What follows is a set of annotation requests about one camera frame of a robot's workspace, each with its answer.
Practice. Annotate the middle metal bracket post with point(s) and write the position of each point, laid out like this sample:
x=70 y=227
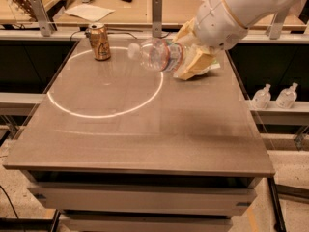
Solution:
x=157 y=18

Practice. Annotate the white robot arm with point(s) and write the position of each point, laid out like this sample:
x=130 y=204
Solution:
x=248 y=13

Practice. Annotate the white paper sheet left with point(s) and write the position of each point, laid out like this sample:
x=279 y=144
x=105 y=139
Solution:
x=89 y=12

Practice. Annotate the clear sanitizer bottle right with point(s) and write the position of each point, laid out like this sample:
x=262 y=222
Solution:
x=287 y=97

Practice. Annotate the clear sanitizer bottle left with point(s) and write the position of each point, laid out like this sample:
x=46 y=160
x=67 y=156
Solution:
x=262 y=97

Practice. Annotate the clear plastic water bottle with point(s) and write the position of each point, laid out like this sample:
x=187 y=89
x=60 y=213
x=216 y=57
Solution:
x=161 y=55

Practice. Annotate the gold soda can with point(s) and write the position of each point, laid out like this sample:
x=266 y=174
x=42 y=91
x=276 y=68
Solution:
x=98 y=38

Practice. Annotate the white drawer cabinet under table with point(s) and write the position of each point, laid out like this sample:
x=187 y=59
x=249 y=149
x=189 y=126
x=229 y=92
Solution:
x=144 y=208

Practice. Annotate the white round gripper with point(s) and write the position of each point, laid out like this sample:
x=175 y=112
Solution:
x=216 y=23

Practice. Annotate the green chip bag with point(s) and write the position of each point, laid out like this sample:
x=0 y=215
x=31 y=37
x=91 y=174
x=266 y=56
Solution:
x=214 y=65

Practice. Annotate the metal bracket post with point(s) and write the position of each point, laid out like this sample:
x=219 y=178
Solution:
x=46 y=27
x=276 y=25
x=157 y=18

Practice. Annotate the clear sanitizer bottle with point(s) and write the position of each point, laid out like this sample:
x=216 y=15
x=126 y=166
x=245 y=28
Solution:
x=287 y=97
x=262 y=97

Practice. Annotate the right metal bracket post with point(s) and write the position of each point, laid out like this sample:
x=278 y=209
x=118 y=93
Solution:
x=276 y=25

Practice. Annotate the left metal bracket post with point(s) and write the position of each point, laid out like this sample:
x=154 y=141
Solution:
x=46 y=27

